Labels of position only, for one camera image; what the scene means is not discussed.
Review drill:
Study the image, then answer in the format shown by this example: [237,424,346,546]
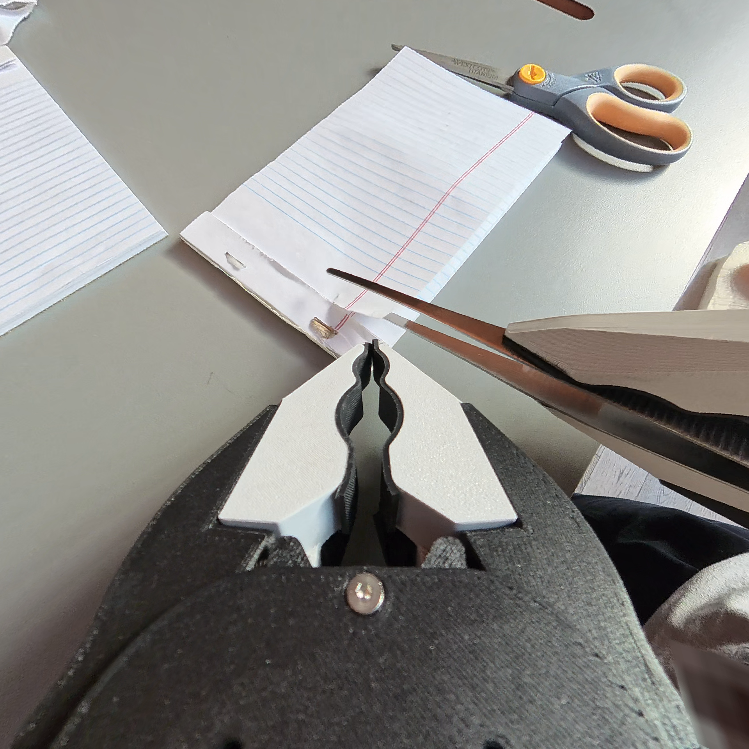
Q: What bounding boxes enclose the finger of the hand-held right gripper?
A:
[504,309,749,466]

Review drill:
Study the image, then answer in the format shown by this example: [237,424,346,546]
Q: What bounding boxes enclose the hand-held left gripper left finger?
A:
[218,341,375,567]

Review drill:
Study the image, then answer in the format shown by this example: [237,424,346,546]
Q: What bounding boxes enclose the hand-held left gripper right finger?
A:
[372,339,519,565]

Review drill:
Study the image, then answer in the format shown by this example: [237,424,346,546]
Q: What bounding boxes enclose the white lined notepad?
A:
[0,44,167,337]
[179,46,573,359]

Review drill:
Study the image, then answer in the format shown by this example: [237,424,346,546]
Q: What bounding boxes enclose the person's black pants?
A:
[570,494,749,627]

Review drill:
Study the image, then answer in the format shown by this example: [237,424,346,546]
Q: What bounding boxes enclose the grey orange scissors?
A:
[391,44,693,173]

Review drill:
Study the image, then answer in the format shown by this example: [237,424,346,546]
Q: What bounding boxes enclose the folded white paper scrap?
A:
[0,0,37,44]

